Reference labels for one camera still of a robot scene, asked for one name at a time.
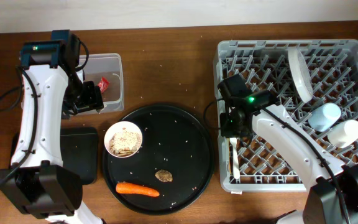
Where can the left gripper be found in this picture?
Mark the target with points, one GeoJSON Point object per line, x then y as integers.
{"type": "Point", "coordinates": [94, 100]}

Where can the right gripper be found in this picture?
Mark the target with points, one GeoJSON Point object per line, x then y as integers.
{"type": "Point", "coordinates": [225, 130]}

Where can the red snack wrapper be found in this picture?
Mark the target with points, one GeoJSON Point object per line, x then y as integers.
{"type": "Point", "coordinates": [103, 84]}

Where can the pink bowl with food scraps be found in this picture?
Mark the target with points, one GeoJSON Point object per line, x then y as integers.
{"type": "Point", "coordinates": [123, 139]}

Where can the grey plate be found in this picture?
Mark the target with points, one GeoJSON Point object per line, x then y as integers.
{"type": "Point", "coordinates": [300, 74]}

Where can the blue cup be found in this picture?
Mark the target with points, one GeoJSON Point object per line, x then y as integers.
{"type": "Point", "coordinates": [324, 117]}

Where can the white cup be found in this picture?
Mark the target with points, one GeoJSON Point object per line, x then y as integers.
{"type": "Point", "coordinates": [344, 134]}

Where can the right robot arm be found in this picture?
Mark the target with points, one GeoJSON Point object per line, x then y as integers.
{"type": "Point", "coordinates": [332, 185]}

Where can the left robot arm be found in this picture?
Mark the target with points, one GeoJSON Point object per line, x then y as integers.
{"type": "Point", "coordinates": [52, 193]}

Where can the grey dishwasher rack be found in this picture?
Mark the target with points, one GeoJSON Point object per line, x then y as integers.
{"type": "Point", "coordinates": [263, 64]}

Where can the clear plastic bin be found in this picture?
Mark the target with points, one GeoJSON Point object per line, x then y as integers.
{"type": "Point", "coordinates": [56, 94]}

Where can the black rectangular tray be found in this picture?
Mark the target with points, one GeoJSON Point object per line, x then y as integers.
{"type": "Point", "coordinates": [74, 149]}

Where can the round black serving tray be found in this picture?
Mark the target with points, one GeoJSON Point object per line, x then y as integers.
{"type": "Point", "coordinates": [173, 140]}

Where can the brown food lump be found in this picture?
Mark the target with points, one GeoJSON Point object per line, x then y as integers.
{"type": "Point", "coordinates": [164, 176]}

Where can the orange carrot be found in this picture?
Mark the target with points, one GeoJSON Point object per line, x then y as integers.
{"type": "Point", "coordinates": [129, 188]}

